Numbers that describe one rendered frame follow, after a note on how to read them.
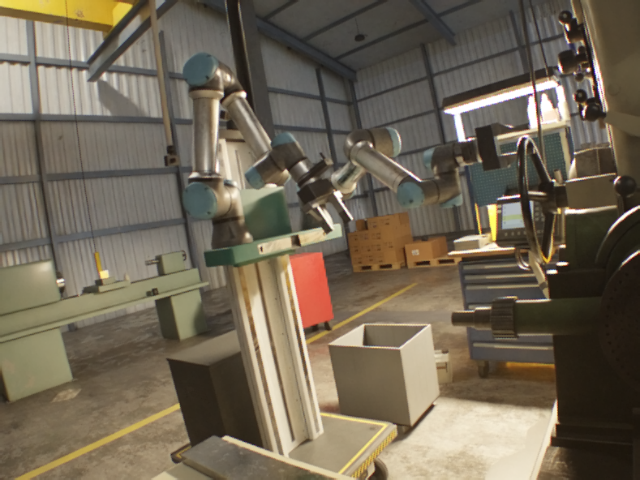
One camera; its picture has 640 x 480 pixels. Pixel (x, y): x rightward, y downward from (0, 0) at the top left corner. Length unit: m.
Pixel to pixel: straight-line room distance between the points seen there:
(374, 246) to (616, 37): 8.20
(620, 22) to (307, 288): 4.19
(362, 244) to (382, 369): 6.81
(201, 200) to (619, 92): 1.14
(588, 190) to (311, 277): 4.09
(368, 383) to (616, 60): 2.12
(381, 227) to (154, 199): 5.46
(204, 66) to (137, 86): 9.76
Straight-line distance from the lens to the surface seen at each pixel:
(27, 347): 5.33
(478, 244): 2.94
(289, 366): 1.94
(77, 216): 9.66
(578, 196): 0.92
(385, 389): 2.52
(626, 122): 0.98
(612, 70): 1.04
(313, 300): 4.79
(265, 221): 1.73
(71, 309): 5.56
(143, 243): 10.17
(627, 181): 0.62
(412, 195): 1.17
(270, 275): 1.84
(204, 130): 1.35
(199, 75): 1.37
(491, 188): 3.30
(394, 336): 2.84
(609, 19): 1.07
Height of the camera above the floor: 1.35
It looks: 3 degrees down
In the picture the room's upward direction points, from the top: 10 degrees counter-clockwise
